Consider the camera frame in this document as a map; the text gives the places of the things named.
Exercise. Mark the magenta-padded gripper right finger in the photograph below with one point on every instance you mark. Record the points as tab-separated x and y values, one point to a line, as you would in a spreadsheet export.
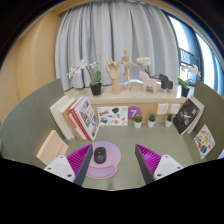
166	164

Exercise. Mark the white orchid in black pot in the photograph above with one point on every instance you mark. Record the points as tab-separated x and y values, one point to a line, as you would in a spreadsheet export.
185	91
96	89
144	61

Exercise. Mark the purple mouse pad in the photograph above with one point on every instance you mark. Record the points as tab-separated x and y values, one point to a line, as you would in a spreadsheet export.
112	156

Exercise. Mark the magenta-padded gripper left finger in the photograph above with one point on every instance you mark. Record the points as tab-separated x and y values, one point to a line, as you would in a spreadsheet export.
60	165

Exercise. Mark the round purple number sign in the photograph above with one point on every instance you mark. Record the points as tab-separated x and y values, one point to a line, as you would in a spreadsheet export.
134	111

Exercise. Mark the wooden mannequin figure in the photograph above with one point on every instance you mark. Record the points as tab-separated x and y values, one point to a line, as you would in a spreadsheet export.
126	65

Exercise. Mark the white sticker sheet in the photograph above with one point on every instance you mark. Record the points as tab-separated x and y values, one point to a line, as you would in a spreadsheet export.
112	116

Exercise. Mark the dark grey horse figure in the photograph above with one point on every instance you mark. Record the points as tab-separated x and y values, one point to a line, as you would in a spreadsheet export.
166	81

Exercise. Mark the white wall socket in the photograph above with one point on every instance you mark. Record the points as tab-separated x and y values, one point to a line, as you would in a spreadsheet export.
175	109
162	109

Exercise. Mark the thick white book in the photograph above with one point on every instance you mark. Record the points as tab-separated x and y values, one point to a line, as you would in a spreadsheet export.
60	115

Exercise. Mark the wooden hand model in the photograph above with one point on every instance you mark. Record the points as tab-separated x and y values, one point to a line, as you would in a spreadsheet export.
114	71

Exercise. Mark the black computer mouse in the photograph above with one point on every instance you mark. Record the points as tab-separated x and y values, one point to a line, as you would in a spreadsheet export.
100	155

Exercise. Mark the window with dark frame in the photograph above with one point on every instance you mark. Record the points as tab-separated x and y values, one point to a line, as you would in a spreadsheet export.
186	50

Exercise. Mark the pink horse figure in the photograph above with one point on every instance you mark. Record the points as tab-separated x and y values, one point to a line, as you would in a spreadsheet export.
148	83

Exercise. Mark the grey curtain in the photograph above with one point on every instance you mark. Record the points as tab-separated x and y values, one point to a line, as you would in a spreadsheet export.
110	30

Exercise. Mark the colourful sticker sheet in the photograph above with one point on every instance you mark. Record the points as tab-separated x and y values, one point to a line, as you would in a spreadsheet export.
204	141

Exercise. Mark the beige book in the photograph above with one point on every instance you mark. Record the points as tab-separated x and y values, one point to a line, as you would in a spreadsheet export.
51	148

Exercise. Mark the white books stack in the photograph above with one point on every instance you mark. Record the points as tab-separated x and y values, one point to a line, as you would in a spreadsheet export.
199	111

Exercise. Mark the black book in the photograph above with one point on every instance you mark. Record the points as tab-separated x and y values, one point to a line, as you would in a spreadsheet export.
185	116

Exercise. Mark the orange-brown book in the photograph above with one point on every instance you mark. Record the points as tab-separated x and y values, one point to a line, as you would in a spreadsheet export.
71	121

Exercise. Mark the red-edged picture magazine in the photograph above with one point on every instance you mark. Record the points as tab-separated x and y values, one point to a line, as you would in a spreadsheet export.
87	116

